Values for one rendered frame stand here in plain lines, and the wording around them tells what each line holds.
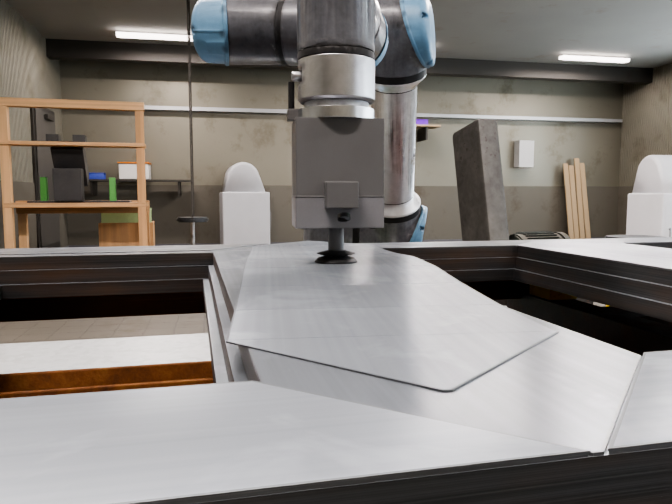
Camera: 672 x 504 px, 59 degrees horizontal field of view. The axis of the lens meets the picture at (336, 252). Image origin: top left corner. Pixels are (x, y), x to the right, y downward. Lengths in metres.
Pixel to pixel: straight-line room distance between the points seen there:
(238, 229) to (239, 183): 0.73
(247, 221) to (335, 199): 9.03
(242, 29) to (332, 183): 0.24
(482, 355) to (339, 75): 0.34
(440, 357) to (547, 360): 0.05
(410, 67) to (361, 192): 0.53
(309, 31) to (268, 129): 9.88
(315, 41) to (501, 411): 0.42
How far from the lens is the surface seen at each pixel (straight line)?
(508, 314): 0.39
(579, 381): 0.27
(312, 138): 0.56
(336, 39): 0.57
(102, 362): 1.01
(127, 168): 9.94
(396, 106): 1.10
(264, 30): 0.70
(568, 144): 12.34
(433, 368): 0.27
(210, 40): 0.72
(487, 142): 5.33
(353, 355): 0.28
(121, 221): 7.69
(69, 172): 7.05
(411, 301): 0.42
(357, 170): 0.56
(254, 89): 10.53
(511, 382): 0.26
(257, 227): 9.60
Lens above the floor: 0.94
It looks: 5 degrees down
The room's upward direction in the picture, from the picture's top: straight up
